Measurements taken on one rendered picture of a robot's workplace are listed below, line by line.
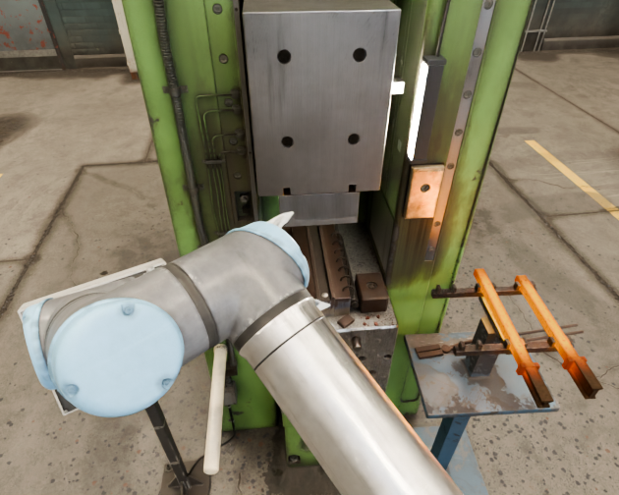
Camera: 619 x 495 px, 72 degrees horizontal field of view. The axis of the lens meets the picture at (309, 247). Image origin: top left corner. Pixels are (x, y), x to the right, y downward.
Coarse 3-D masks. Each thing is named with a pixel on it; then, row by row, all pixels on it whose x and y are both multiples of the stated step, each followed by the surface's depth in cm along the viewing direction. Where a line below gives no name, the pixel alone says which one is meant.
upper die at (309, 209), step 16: (288, 192) 105; (336, 192) 105; (352, 192) 106; (288, 208) 107; (304, 208) 107; (320, 208) 108; (336, 208) 108; (352, 208) 109; (288, 224) 110; (304, 224) 110; (320, 224) 111
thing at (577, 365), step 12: (516, 276) 131; (528, 288) 126; (528, 300) 125; (540, 300) 123; (540, 312) 119; (552, 324) 116; (552, 336) 114; (564, 336) 113; (564, 348) 110; (564, 360) 108; (576, 360) 105; (576, 372) 106; (588, 372) 103; (576, 384) 105; (588, 384) 102; (600, 384) 100; (588, 396) 102
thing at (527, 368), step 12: (480, 276) 130; (492, 288) 126; (492, 300) 123; (492, 312) 121; (504, 312) 119; (504, 324) 116; (504, 336) 115; (516, 336) 113; (516, 348) 110; (516, 360) 109; (528, 360) 107; (528, 372) 103; (528, 384) 104; (540, 384) 101; (540, 396) 99
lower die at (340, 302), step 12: (288, 228) 158; (300, 228) 157; (324, 228) 156; (300, 240) 151; (324, 240) 151; (312, 252) 144; (324, 252) 144; (336, 252) 146; (312, 264) 140; (336, 264) 141; (312, 276) 137; (336, 276) 136; (312, 288) 133; (336, 288) 132; (348, 288) 132; (336, 300) 129; (348, 300) 130; (324, 312) 132; (336, 312) 133; (348, 312) 133
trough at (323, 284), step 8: (312, 232) 156; (312, 240) 152; (320, 240) 150; (312, 248) 148; (320, 248) 148; (320, 256) 145; (320, 264) 142; (320, 272) 139; (320, 280) 136; (320, 288) 133; (328, 288) 133; (320, 296) 131; (328, 296) 131
